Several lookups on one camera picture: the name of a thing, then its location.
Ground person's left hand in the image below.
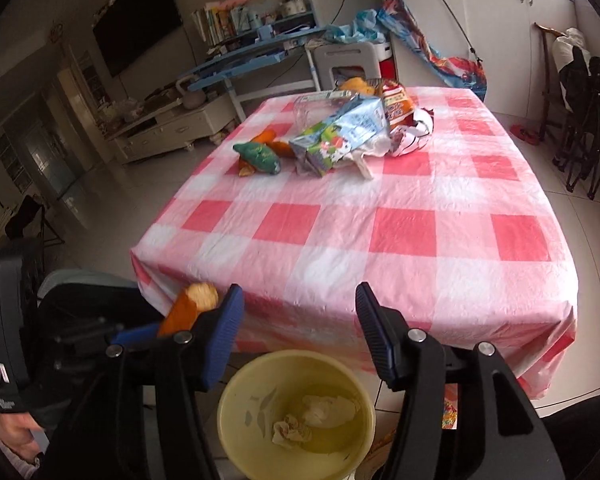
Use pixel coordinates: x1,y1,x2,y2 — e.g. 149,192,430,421
0,405,46,480

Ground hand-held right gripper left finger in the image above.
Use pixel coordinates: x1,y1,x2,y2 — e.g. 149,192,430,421
50,284,244,480

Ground clear plastic bottle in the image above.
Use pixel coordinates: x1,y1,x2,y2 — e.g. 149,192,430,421
292,91,366,133

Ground green snack wrapper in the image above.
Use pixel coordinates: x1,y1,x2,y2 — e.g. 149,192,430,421
232,141,282,175

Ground blue study desk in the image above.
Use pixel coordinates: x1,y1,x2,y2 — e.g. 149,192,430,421
177,12,331,123

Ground black tripod stand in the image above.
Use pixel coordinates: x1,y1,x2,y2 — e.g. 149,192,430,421
5,195,66,251

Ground yellow plastic bin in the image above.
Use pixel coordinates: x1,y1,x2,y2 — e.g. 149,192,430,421
216,350,376,480

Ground white kettlebell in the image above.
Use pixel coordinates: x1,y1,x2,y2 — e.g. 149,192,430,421
176,76,211,111

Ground black flat television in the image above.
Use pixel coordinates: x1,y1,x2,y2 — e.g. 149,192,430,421
92,0,183,78

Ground row of books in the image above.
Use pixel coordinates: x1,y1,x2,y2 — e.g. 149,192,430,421
190,2,251,46

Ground brown wooden chair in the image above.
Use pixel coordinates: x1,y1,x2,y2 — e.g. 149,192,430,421
534,22,571,141

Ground pink checked tablecloth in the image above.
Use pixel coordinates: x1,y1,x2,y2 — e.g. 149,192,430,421
130,85,581,401

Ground black cord with clip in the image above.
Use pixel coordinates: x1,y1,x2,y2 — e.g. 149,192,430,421
382,0,486,68

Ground white plastic bag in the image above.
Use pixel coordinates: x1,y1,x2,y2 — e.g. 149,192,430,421
352,142,396,180

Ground blue plastic bag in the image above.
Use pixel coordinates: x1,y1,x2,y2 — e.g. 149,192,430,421
325,9,388,46

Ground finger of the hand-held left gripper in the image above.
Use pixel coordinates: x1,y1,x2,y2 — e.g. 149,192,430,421
111,322,162,348

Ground glass display cabinet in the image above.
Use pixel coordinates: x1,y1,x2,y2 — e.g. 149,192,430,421
0,45,106,221

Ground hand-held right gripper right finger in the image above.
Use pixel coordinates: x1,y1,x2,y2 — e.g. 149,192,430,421
355,281,566,480

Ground person's right leg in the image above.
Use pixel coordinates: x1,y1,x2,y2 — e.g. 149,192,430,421
535,392,600,480

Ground crushed colourful drink carton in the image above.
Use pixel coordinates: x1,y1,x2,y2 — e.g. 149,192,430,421
288,97,393,178

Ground white wall cabinets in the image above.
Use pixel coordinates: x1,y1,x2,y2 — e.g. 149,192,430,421
372,0,581,116

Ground crumpled white tissue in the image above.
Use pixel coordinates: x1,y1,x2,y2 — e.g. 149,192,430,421
302,394,358,428
271,414,313,446

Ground white television cabinet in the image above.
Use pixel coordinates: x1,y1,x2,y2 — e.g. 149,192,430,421
105,92,238,163

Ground white red paper wrapper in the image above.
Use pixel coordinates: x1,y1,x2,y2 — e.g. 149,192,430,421
390,106,436,157

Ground colourful printed cloth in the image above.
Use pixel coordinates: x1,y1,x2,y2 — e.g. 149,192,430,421
377,0,488,101

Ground white plastic stool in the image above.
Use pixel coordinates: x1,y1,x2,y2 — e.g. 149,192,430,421
312,42,393,91

